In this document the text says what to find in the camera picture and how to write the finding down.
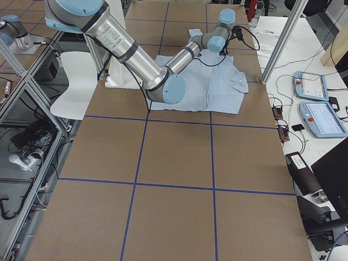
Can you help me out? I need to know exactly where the light blue button-up shirt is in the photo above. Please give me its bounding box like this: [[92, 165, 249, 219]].
[[148, 28, 250, 114]]

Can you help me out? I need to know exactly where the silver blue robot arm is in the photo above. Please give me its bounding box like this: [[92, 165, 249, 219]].
[[44, 1, 235, 104]]

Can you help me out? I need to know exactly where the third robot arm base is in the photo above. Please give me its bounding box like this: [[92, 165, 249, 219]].
[[1, 15, 39, 55]]

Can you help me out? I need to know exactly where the upper orange circuit board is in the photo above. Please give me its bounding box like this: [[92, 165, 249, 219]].
[[272, 106, 283, 120]]

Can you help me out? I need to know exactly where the orange circuit board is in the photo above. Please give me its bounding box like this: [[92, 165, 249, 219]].
[[272, 106, 283, 120], [277, 126, 290, 143]]

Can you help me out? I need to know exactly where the lower orange circuit board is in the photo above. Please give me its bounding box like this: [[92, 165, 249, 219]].
[[277, 126, 290, 143]]

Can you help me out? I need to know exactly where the white moulded chair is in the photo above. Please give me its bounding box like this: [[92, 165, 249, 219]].
[[50, 51, 98, 120]]

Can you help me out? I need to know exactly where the upper blue teach pendant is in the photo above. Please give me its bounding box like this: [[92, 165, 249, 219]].
[[294, 71, 329, 102]]

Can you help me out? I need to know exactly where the blue teach pendant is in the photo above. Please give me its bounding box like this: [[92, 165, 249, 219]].
[[299, 102, 347, 138], [294, 71, 329, 102]]

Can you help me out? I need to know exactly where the clear plastic bottle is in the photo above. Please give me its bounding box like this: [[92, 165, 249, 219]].
[[250, 9, 261, 28]]

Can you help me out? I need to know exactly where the lower blue teach pendant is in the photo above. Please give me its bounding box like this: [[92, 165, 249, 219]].
[[299, 102, 347, 138]]

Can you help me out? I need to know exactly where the white power strip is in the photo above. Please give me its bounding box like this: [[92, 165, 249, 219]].
[[9, 152, 43, 171]]

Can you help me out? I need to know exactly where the black monitor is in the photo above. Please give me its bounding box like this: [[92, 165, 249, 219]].
[[311, 139, 347, 217]]

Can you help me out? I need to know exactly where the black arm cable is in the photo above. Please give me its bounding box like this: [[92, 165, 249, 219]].
[[195, 25, 261, 67]]

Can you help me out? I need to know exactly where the grey aluminium frame post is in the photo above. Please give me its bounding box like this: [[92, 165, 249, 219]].
[[260, 0, 308, 84]]

